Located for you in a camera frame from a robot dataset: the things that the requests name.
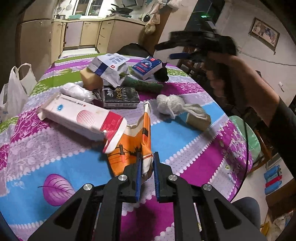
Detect orange printed paper bag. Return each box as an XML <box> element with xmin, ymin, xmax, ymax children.
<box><xmin>108</xmin><ymin>101</ymin><xmax>153</xmax><ymax>180</ymax></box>

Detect person's right forearm dark sleeve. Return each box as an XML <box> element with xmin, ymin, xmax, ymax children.
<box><xmin>269</xmin><ymin>99</ymin><xmax>296</xmax><ymax>178</ymax></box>

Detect beige kitchen base cabinets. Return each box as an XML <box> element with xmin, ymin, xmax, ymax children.
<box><xmin>51</xmin><ymin>16</ymin><xmax>145</xmax><ymax>62</ymax></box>

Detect green lined trash bin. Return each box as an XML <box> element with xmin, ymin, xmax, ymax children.
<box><xmin>229</xmin><ymin>115</ymin><xmax>261</xmax><ymax>162</ymax></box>

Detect kitchen window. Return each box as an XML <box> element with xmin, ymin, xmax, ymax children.
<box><xmin>73</xmin><ymin>0</ymin><xmax>103</xmax><ymax>16</ymax></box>

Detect person's right hand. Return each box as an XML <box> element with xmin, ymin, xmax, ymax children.
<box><xmin>204</xmin><ymin>52</ymin><xmax>280</xmax><ymax>126</ymax></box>

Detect dark blue window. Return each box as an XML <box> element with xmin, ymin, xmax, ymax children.
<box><xmin>185</xmin><ymin>0</ymin><xmax>225</xmax><ymax>31</ymax></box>

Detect black sock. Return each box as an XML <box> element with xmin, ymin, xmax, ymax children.
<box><xmin>154</xmin><ymin>62</ymin><xmax>169</xmax><ymax>82</ymax></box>

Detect black bag on floor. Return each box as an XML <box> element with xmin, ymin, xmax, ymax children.
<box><xmin>117</xmin><ymin>43</ymin><xmax>150</xmax><ymax>58</ymax></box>

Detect small tan sponge block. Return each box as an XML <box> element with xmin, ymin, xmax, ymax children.
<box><xmin>186</xmin><ymin>111</ymin><xmax>211</xmax><ymax>132</ymax></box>

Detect dark green rolled sock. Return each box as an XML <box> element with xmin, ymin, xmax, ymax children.
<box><xmin>121</xmin><ymin>76</ymin><xmax>164</xmax><ymax>94</ymax></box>

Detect black face tissue pack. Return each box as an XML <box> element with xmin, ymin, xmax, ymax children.
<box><xmin>92</xmin><ymin>86</ymin><xmax>140</xmax><ymax>109</ymax></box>

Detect white blue paper pouch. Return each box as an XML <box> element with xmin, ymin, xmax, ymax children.
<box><xmin>87</xmin><ymin>53</ymin><xmax>129</xmax><ymax>88</ymax></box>

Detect colourful striped floral tablecloth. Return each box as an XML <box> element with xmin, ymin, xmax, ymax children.
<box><xmin>1</xmin><ymin>55</ymin><xmax>253</xmax><ymax>240</ymax></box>

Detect white red tissue pack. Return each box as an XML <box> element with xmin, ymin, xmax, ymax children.
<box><xmin>37</xmin><ymin>93</ymin><xmax>127</xmax><ymax>154</ymax></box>

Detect crumpled white tissue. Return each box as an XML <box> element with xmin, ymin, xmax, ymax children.
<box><xmin>60</xmin><ymin>82</ymin><xmax>94</xmax><ymax>103</ymax></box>

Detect white plastic bag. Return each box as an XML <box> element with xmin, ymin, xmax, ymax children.
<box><xmin>1</xmin><ymin>63</ymin><xmax>37</xmax><ymax>123</ymax></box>

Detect grey refrigerator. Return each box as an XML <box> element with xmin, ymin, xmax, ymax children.
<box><xmin>15</xmin><ymin>0</ymin><xmax>58</xmax><ymax>80</ymax></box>

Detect framed wall picture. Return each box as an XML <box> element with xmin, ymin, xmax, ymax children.
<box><xmin>249</xmin><ymin>18</ymin><xmax>280</xmax><ymax>52</ymax></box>

